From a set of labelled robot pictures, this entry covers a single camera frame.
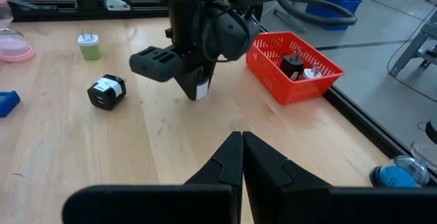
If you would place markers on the green wall charger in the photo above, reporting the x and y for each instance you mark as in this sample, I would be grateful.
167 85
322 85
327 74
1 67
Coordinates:
90 51

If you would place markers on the black aluminium table frame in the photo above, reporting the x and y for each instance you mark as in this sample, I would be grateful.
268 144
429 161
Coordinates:
51 15

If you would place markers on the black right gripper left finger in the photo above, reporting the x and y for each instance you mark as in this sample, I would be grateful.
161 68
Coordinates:
225 169

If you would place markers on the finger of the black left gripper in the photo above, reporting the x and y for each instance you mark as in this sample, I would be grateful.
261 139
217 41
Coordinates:
211 72
189 82

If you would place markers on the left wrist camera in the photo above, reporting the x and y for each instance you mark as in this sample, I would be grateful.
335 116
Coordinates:
235 36

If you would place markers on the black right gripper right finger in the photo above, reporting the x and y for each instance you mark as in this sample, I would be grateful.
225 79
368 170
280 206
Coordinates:
266 169

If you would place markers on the black cube charger white label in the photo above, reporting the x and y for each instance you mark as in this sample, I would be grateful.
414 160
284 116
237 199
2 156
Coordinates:
102 99

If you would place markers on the blue hourglass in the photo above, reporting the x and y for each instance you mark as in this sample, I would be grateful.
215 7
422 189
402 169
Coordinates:
392 178

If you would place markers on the red plastic mesh basket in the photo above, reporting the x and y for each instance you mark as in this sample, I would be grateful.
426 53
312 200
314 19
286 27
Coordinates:
273 80

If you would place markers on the pink hourglass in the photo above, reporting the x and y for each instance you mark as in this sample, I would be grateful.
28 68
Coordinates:
15 48

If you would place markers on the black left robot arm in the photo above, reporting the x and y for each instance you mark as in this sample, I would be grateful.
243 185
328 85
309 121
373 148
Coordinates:
184 12

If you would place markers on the grey metal stand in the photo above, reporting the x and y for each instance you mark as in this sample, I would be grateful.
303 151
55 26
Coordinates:
409 51

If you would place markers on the blue digital clock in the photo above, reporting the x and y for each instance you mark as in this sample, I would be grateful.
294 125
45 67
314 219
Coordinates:
12 102

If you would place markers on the black wall charger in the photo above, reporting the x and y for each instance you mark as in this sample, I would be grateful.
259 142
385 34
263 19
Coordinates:
291 67

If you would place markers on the white purple wall charger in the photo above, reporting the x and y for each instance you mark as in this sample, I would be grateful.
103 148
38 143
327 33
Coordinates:
311 73

